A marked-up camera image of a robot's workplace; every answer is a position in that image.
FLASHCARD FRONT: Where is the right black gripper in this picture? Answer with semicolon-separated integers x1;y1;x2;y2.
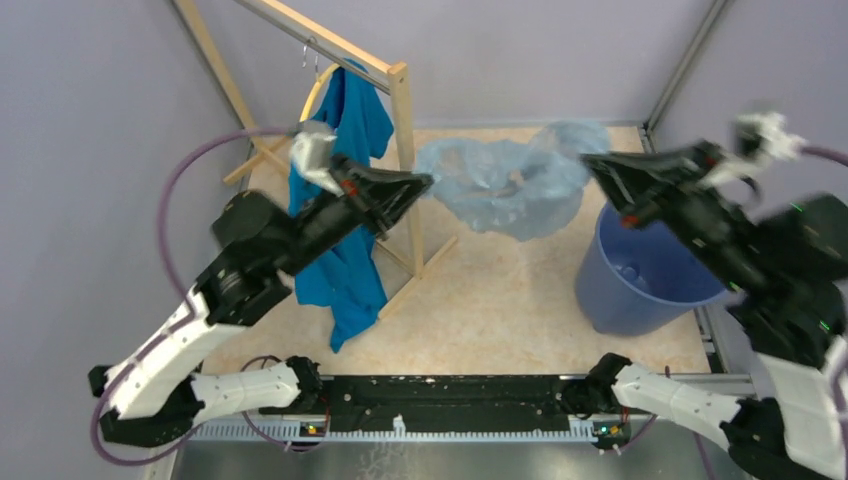
575;138;764;291

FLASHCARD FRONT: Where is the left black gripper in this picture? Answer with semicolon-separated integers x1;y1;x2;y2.
274;151;435;277

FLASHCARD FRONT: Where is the blue plastic trash bin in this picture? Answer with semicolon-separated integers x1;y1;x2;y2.
574;204;725;337

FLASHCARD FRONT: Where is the light blue trash bag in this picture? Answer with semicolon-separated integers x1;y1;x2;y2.
415;120;611;242

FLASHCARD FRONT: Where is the wooden clothes rack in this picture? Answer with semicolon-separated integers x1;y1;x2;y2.
172;0;458;319

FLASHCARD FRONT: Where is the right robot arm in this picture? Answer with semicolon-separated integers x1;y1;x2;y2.
558;137;847;479

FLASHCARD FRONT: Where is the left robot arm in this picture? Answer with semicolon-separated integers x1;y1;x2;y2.
89;154;433;448

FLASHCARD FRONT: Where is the blue t-shirt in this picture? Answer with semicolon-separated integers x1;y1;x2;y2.
295;67;394;353

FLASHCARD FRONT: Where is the yellow clothes hanger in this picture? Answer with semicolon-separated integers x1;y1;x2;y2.
299;63;340;122

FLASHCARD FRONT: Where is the metal hook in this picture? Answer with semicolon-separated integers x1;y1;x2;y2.
302;36;320;77

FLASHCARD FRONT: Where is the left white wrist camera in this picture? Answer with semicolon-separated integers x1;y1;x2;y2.
289;120;343;197

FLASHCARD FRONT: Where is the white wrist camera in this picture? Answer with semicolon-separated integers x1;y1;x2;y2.
699;110;807;187
289;120;343;197

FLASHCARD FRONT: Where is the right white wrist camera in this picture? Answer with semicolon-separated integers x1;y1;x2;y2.
699;110;807;187

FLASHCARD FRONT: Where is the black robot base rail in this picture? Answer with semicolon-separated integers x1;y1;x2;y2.
300;375;628;434

